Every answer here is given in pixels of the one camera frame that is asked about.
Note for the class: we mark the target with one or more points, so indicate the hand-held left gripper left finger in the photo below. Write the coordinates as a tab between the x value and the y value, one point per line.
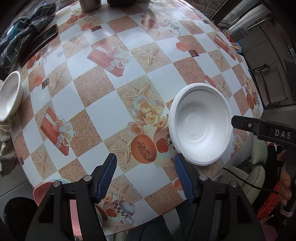
106	178

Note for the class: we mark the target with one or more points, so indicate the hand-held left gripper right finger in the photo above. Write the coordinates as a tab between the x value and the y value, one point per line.
183	178

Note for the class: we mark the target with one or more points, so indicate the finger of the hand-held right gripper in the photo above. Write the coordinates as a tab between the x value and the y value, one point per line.
245	124

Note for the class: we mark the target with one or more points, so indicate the large white bowl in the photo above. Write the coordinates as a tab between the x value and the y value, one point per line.
201	125
170	126

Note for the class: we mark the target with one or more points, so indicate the pink oval plate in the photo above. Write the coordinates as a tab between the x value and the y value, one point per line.
41	192

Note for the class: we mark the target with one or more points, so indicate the small white bowl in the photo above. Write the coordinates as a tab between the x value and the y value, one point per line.
21	92
9	97

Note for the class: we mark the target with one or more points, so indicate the person's right hand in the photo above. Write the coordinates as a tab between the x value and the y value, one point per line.
285	187

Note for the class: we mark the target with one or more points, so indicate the black mesh chair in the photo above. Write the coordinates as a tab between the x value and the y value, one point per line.
272	88

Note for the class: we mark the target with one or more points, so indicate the pale padded chair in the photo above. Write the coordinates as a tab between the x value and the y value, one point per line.
249	176

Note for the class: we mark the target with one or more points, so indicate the printed checkered tablecloth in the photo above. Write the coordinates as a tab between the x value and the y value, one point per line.
104	111

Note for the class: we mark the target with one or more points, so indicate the red cloth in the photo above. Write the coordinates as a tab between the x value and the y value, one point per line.
268	201

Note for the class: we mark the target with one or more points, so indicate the pile of wooden toothpicks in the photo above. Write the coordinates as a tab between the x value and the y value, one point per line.
231	37

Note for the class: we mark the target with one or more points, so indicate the pink cloth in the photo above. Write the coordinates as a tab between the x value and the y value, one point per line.
279	233

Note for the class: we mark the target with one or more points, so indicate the beige cloth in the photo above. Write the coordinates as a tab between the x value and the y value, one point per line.
4	139

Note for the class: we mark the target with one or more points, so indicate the black phone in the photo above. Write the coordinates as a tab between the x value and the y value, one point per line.
44	39

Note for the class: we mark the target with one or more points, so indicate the plaid cloth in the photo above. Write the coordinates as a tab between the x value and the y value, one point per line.
23	30

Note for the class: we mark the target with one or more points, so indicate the black container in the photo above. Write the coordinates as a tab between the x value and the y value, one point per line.
124	2

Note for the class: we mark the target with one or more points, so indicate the metal cup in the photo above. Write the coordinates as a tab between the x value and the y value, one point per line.
90	4

